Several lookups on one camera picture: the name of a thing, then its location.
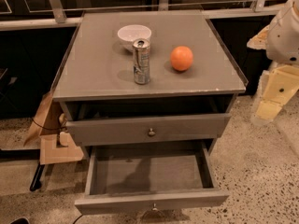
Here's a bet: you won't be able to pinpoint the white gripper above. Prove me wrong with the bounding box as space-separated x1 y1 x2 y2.
255 65 299 120

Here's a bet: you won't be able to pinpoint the silver redbull can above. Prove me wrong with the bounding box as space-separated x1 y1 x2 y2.
133 38 150 85

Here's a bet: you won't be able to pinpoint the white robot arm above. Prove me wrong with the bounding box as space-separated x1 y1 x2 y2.
248 0 299 120

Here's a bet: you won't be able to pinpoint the grey drawer cabinet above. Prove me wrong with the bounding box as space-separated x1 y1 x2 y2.
50 9 249 161

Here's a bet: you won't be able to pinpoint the grey upper drawer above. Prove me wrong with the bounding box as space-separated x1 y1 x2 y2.
66 113 231 147

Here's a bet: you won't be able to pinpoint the grey open middle drawer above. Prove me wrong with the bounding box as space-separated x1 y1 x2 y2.
75 140 228 215

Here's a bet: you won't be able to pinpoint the orange fruit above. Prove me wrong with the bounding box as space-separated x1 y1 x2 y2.
170 46 193 72

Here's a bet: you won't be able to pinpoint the metal window railing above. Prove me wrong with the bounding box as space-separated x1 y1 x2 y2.
0 0 299 32

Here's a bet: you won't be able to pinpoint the white ceramic bowl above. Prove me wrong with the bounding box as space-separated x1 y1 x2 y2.
117 24 151 52

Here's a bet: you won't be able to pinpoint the brown cardboard pieces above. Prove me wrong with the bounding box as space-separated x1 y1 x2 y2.
24 91 84 164

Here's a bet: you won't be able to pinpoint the black floor bar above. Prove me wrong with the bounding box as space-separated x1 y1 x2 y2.
29 163 45 191

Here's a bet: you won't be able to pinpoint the black cable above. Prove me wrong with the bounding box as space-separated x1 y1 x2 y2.
30 117 68 132

